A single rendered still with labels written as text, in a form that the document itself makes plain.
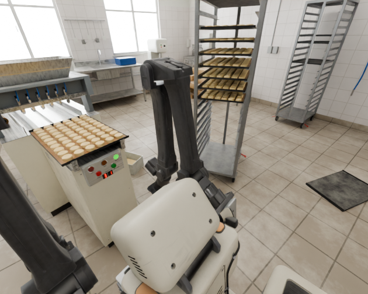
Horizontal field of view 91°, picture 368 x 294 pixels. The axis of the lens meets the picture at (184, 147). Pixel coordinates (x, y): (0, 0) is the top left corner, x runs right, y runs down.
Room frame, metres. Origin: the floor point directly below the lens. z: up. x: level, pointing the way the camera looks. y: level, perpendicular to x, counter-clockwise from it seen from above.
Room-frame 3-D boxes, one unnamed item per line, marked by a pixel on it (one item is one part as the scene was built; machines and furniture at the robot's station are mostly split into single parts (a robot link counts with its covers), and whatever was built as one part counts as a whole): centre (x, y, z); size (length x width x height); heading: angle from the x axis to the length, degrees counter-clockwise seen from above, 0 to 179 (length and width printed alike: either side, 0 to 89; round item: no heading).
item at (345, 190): (1.39, -1.71, 0.02); 0.60 x 0.40 x 0.03; 110
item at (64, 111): (1.64, 1.14, 0.87); 2.01 x 0.03 x 0.07; 49
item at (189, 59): (5.92, -0.37, 0.92); 1.00 x 0.36 x 1.11; 38
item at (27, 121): (1.42, 1.33, 0.87); 2.01 x 0.03 x 0.07; 49
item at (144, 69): (0.58, 0.07, 1.18); 0.11 x 0.06 x 0.43; 138
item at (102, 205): (1.12, 0.77, 0.45); 0.70 x 0.34 x 0.90; 49
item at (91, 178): (0.88, 0.49, 0.77); 0.24 x 0.04 x 0.14; 139
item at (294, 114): (3.21, -2.14, 0.93); 0.64 x 0.51 x 1.78; 130
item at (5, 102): (1.46, 1.15, 1.01); 0.72 x 0.33 x 0.34; 139
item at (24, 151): (1.77, 1.51, 0.42); 1.28 x 0.72 x 0.84; 49
